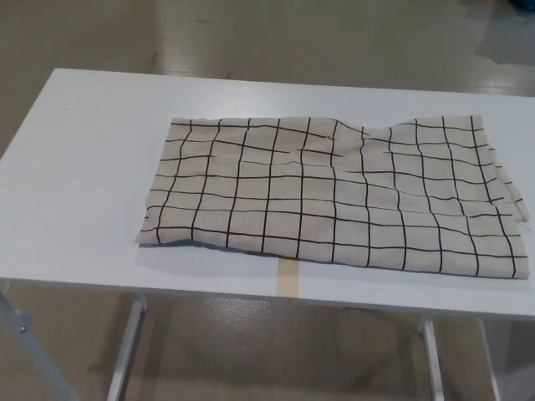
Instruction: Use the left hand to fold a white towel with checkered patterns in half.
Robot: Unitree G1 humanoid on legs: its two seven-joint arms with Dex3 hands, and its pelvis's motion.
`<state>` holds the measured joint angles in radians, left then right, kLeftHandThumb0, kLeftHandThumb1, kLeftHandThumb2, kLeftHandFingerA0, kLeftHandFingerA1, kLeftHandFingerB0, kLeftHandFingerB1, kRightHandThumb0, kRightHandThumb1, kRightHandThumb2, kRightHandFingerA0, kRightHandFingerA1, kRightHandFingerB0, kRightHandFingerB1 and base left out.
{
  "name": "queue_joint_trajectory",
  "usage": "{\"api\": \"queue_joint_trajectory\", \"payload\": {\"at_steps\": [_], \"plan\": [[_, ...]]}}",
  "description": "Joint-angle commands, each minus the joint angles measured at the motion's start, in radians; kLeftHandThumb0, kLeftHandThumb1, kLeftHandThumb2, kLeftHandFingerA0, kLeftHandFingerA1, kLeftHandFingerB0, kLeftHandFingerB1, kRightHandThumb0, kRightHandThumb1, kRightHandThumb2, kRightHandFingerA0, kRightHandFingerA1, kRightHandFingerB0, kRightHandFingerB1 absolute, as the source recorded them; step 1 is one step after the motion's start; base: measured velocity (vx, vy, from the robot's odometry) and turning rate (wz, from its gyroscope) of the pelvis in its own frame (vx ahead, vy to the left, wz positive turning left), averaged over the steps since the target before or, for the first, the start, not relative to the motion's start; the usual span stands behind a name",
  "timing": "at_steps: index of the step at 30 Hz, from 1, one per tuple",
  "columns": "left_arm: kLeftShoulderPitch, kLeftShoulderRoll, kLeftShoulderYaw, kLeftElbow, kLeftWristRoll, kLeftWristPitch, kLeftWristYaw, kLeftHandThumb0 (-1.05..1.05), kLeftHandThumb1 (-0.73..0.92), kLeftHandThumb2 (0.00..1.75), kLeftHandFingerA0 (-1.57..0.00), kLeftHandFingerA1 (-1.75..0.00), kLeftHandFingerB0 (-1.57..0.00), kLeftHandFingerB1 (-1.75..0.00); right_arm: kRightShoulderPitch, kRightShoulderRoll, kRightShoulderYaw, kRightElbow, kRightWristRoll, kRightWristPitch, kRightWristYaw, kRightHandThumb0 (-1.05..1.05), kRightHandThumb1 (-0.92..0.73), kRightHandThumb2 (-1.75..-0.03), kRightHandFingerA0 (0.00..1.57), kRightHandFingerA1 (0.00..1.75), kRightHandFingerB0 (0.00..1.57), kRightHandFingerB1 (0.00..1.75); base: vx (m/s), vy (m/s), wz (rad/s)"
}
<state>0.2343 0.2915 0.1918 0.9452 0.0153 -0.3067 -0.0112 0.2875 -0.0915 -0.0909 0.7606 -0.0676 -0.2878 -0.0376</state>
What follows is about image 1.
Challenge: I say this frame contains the white towel with black grid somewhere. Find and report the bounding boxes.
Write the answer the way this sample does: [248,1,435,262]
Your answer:
[134,114,530,280]

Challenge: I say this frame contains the beige masking tape strip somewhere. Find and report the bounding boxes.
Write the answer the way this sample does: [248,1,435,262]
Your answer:
[277,257,301,299]

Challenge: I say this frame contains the white slanted table leg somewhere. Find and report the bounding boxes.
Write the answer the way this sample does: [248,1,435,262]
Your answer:
[105,292,148,401]

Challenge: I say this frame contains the white straight table leg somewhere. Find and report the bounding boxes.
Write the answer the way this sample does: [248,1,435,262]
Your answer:
[419,319,445,401]

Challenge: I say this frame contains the thin white table leg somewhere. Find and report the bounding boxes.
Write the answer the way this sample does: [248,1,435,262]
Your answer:
[477,319,502,401]

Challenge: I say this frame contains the grey metal bar with bolt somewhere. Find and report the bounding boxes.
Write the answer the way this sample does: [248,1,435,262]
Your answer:
[0,287,64,401]

